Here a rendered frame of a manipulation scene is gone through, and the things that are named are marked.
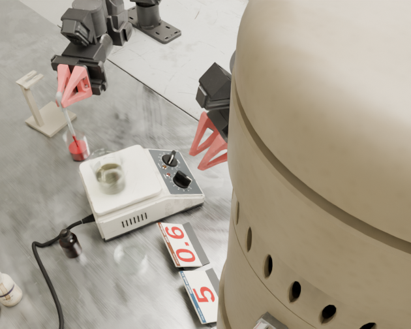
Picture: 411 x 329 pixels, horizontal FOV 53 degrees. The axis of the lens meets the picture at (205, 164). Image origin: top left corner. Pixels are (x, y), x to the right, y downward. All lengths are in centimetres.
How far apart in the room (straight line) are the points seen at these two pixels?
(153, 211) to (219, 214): 13
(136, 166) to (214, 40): 55
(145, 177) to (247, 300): 59
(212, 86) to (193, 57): 54
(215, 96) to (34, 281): 44
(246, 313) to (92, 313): 57
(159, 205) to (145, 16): 63
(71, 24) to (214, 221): 44
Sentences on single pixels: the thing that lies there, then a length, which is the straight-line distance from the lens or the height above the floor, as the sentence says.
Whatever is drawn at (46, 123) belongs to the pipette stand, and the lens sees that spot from 99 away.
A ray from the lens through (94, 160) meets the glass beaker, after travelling 70.
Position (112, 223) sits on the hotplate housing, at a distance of 73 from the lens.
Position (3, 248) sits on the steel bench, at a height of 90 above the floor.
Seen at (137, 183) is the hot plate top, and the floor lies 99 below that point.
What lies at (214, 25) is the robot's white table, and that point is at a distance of 125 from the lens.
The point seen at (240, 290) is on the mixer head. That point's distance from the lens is 16.
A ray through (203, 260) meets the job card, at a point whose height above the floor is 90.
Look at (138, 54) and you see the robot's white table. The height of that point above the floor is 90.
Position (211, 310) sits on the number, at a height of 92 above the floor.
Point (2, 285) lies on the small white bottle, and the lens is 72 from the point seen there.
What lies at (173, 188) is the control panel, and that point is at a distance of 75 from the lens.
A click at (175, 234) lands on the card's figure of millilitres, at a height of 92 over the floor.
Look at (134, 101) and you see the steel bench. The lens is 101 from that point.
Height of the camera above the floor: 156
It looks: 50 degrees down
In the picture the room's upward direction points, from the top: straight up
